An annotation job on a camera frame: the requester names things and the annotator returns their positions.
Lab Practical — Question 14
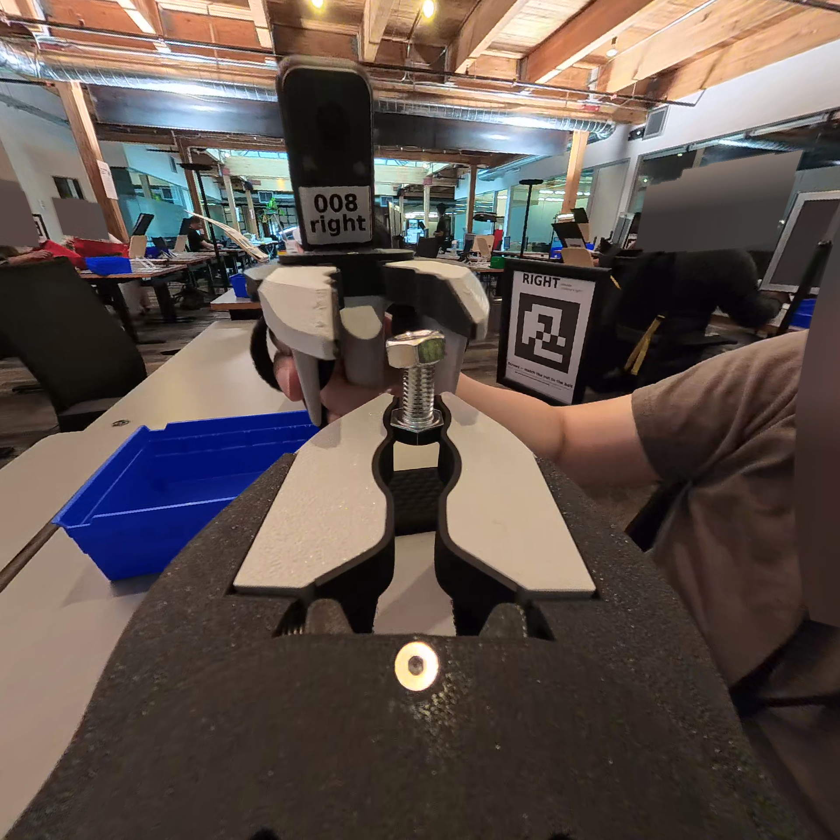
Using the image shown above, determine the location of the wooden top table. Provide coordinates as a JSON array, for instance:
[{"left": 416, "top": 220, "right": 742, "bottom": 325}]
[
  {"left": 210, "top": 289, "right": 263, "bottom": 322},
  {"left": 79, "top": 261, "right": 191, "bottom": 342}
]

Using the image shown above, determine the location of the yellow strap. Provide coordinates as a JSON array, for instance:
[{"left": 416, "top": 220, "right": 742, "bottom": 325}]
[{"left": 625, "top": 315, "right": 665, "bottom": 376}]

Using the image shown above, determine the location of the black round pad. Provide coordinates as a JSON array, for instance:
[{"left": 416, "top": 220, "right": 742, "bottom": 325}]
[{"left": 391, "top": 466, "right": 441, "bottom": 538}]

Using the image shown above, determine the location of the steel hex nut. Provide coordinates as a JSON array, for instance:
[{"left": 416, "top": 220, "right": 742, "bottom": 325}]
[{"left": 390, "top": 408, "right": 448, "bottom": 445}]

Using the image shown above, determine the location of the pale tilted board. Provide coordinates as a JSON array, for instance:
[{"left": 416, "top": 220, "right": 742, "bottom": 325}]
[{"left": 200, "top": 215, "right": 271, "bottom": 258}]

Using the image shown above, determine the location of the tag board on easel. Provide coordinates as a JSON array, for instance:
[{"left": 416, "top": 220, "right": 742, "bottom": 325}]
[{"left": 497, "top": 258, "right": 614, "bottom": 406}]

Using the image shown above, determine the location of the wooden post with paper notice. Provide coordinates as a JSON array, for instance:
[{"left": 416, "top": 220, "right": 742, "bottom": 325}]
[{"left": 56, "top": 82, "right": 130, "bottom": 242}]

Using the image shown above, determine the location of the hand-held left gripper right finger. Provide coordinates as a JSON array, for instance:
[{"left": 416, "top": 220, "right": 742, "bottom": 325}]
[{"left": 435, "top": 392, "right": 598, "bottom": 631}]

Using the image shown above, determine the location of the black office chair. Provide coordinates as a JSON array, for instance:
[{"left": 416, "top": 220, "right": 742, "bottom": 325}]
[
  {"left": 0, "top": 257, "right": 147, "bottom": 433},
  {"left": 625, "top": 481, "right": 691, "bottom": 553}
]

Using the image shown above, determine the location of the person's right hand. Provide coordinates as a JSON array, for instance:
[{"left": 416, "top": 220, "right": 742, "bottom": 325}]
[{"left": 273, "top": 353, "right": 395, "bottom": 427}]

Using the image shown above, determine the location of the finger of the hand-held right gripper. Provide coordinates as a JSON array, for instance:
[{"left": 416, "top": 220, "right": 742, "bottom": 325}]
[
  {"left": 258, "top": 264, "right": 342, "bottom": 427},
  {"left": 382, "top": 258, "right": 491, "bottom": 342}
]

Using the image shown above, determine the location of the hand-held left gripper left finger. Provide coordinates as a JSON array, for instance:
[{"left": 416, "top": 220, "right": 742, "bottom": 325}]
[{"left": 231, "top": 392, "right": 399, "bottom": 634}]

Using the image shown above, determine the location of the thick short steel bolt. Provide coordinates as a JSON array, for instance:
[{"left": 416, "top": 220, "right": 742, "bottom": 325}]
[{"left": 386, "top": 330, "right": 446, "bottom": 421}]

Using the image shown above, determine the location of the blue plastic bin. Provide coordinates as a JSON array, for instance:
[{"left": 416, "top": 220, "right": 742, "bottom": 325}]
[{"left": 52, "top": 410, "right": 322, "bottom": 583}]

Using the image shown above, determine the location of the person's right forearm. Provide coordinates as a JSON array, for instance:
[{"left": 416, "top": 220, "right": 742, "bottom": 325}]
[{"left": 456, "top": 371, "right": 660, "bottom": 488}]

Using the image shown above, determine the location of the silver ceiling duct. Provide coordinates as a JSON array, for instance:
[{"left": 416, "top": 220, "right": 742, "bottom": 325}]
[{"left": 0, "top": 36, "right": 618, "bottom": 143}]

